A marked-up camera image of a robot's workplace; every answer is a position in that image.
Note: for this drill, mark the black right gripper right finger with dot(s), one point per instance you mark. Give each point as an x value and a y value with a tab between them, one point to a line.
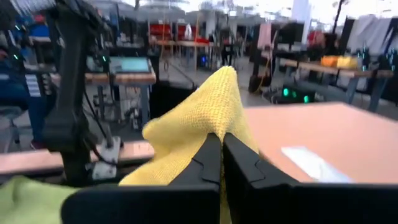
280	205

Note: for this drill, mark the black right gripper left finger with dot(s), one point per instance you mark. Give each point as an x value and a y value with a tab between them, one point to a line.
155	205

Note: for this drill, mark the yellow microfiber towel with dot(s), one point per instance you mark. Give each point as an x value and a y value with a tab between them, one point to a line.
202	109

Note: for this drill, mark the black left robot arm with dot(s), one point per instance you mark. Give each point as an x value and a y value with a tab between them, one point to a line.
70	93

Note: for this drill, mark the lime green microfiber towel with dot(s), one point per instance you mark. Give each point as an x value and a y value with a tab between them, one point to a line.
25	202

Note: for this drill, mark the white desk label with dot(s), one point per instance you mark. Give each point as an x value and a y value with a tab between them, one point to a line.
314	165

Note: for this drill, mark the beige wooden desk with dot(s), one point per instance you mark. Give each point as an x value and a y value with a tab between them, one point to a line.
326	130

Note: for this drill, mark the black box with green lights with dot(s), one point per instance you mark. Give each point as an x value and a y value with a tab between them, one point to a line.
295	93

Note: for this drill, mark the background wooden work table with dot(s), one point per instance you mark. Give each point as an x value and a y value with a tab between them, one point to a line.
342	73
124	77

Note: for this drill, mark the orange yellow cloth pile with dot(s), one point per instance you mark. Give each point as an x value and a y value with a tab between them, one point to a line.
339	61

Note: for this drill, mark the pink hanging cloth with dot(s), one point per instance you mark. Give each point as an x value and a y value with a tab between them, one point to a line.
264	35

